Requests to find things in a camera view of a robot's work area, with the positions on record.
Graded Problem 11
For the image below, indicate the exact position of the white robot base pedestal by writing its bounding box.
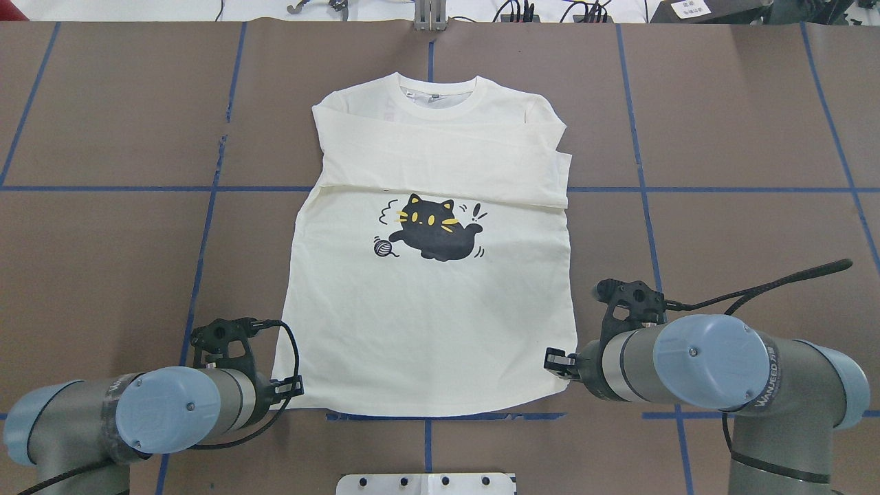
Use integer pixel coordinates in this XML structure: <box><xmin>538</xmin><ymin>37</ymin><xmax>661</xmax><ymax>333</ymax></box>
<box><xmin>335</xmin><ymin>472</ymin><xmax>518</xmax><ymax>494</ymax></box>

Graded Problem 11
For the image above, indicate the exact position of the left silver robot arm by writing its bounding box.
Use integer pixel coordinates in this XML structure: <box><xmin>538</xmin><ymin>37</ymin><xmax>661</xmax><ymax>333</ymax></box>
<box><xmin>3</xmin><ymin>366</ymin><xmax>304</xmax><ymax>494</ymax></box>

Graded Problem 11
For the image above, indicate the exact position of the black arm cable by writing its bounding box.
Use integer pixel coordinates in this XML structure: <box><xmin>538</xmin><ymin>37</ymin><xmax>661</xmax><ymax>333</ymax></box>
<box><xmin>14</xmin><ymin>319</ymin><xmax>303</xmax><ymax>495</ymax></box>
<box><xmin>663</xmin><ymin>258</ymin><xmax>855</xmax><ymax>317</ymax></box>

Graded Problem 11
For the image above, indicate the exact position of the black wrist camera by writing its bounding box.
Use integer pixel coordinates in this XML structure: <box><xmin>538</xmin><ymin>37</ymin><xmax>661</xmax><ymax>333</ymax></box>
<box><xmin>592</xmin><ymin>278</ymin><xmax>668</xmax><ymax>345</ymax></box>
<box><xmin>189</xmin><ymin>317</ymin><xmax>266</xmax><ymax>376</ymax></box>

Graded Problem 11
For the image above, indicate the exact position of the cream long-sleeve cat shirt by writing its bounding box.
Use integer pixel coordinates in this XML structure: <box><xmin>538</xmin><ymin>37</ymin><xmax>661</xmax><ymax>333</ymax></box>
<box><xmin>272</xmin><ymin>73</ymin><xmax>576</xmax><ymax>417</ymax></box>

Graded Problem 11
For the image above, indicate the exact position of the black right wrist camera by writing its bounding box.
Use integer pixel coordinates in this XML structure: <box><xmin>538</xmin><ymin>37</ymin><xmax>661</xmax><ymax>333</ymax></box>
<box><xmin>592</xmin><ymin>278</ymin><xmax>668</xmax><ymax>345</ymax></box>

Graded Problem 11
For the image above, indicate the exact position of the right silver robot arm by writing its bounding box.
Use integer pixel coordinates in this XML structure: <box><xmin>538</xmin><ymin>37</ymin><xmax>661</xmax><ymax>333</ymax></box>
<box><xmin>544</xmin><ymin>314</ymin><xmax>870</xmax><ymax>494</ymax></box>

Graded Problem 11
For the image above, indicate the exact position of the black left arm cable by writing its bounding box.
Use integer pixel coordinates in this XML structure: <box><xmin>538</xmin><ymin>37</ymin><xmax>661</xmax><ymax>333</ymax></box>
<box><xmin>14</xmin><ymin>319</ymin><xmax>303</xmax><ymax>495</ymax></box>

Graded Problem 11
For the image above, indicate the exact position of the aluminium frame post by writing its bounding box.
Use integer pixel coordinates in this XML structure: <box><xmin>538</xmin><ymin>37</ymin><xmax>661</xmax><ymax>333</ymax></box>
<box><xmin>414</xmin><ymin>0</ymin><xmax>448</xmax><ymax>32</ymax></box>

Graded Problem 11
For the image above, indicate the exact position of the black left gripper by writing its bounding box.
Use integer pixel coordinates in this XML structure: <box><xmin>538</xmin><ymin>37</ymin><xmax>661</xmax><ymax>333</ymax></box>
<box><xmin>267</xmin><ymin>374</ymin><xmax>305</xmax><ymax>406</ymax></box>

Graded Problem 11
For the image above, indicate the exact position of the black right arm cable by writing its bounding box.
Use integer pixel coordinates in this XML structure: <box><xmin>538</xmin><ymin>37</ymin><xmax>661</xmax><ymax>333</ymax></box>
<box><xmin>663</xmin><ymin>258</ymin><xmax>855</xmax><ymax>317</ymax></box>

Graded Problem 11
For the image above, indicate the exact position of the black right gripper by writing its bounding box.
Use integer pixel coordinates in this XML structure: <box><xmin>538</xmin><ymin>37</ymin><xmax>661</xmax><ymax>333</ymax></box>
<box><xmin>544</xmin><ymin>347</ymin><xmax>582</xmax><ymax>380</ymax></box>

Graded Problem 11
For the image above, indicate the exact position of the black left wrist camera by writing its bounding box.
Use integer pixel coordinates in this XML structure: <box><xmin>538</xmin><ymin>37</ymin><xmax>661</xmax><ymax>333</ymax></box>
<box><xmin>189</xmin><ymin>317</ymin><xmax>266</xmax><ymax>376</ymax></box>

